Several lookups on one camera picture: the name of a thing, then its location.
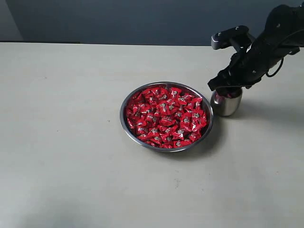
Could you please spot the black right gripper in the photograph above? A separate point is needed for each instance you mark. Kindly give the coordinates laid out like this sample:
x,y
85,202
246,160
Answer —
x,y
249,67

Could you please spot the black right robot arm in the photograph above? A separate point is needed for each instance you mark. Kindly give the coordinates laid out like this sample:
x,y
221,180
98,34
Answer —
x,y
283,35

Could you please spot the red candies inside cup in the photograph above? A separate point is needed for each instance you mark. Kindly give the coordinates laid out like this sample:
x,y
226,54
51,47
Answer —
x,y
227,95

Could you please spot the stainless steel cup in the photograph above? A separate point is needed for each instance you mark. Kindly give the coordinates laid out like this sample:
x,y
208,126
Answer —
x,y
222,106

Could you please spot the round steel bowl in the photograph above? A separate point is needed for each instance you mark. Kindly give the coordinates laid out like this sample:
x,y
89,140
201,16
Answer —
x,y
166,147

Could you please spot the pile of red candies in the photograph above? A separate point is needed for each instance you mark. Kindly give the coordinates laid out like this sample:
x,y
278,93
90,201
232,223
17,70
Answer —
x,y
166,116

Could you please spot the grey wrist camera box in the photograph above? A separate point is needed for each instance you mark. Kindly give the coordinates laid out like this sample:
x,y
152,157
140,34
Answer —
x,y
237,37

